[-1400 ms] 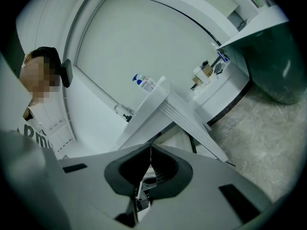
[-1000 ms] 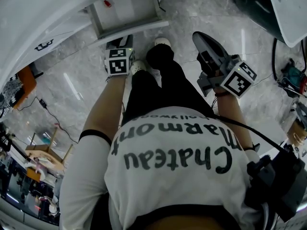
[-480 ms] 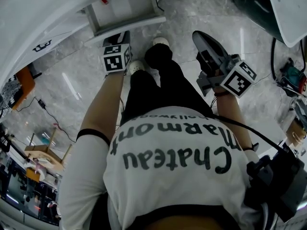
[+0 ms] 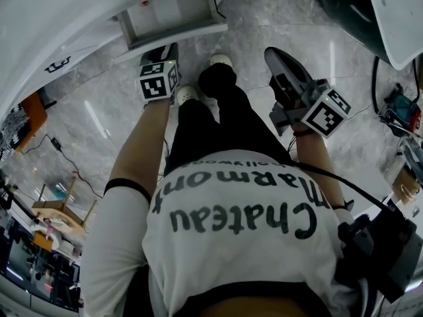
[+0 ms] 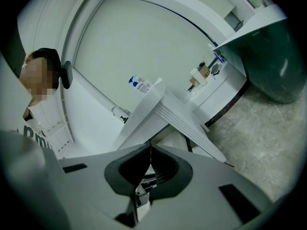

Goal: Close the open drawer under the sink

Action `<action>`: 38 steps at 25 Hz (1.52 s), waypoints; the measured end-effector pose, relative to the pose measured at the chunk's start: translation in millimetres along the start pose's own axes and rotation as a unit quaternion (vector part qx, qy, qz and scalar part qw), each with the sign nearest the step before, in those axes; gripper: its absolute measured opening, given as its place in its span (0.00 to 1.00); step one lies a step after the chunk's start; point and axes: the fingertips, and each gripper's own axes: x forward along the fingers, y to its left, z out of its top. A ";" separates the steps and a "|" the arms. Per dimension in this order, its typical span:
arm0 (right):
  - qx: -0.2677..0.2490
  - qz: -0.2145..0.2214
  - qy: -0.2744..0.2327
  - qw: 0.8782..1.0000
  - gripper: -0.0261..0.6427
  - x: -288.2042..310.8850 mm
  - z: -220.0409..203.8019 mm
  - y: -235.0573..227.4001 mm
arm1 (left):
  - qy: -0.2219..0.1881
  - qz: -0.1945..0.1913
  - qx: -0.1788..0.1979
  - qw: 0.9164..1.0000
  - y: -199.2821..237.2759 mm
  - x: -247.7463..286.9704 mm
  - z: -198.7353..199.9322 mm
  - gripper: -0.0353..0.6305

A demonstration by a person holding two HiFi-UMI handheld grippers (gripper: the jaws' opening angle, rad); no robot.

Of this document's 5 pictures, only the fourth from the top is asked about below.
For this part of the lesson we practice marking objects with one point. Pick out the white perforated shoe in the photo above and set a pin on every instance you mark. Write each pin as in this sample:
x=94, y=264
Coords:
x=186, y=94
x=221, y=59

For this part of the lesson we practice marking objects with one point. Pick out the white drawer with black knob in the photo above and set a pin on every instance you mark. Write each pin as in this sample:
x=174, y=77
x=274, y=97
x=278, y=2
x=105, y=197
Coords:
x=165, y=12

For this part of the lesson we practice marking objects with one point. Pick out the wooden stool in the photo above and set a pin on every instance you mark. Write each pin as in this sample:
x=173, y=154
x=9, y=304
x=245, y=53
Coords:
x=62, y=206

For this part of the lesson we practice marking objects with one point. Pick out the black trousers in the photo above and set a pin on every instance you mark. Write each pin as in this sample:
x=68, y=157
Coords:
x=224, y=117

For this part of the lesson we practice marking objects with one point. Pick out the white vanity cabinet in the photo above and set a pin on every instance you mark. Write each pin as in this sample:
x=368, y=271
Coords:
x=92, y=45

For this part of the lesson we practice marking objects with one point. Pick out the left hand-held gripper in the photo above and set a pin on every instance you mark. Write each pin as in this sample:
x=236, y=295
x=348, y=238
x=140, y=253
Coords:
x=155, y=83

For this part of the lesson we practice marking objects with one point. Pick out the teal and red machine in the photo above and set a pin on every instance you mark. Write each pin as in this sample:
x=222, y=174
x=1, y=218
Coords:
x=403, y=107

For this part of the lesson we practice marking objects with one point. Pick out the person's right forearm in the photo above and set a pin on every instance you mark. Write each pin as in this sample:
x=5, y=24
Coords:
x=314, y=157

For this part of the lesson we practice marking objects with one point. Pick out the white printed t-shirt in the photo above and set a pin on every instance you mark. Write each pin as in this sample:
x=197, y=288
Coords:
x=231, y=243

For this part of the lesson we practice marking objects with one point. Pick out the dark green white bathtub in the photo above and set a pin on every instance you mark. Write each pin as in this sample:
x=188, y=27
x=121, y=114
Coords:
x=390, y=12

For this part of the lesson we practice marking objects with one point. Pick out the black body-worn box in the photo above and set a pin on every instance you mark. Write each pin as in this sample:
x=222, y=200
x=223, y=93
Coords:
x=380, y=256

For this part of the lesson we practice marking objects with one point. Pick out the brown cardboard box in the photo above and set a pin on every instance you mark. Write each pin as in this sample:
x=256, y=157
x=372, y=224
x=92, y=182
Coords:
x=408, y=183

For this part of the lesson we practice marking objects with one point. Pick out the orange armchair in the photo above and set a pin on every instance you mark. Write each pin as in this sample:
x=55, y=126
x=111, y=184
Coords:
x=33, y=117

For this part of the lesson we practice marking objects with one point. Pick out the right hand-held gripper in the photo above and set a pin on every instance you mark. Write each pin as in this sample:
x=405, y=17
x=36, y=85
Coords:
x=325, y=114

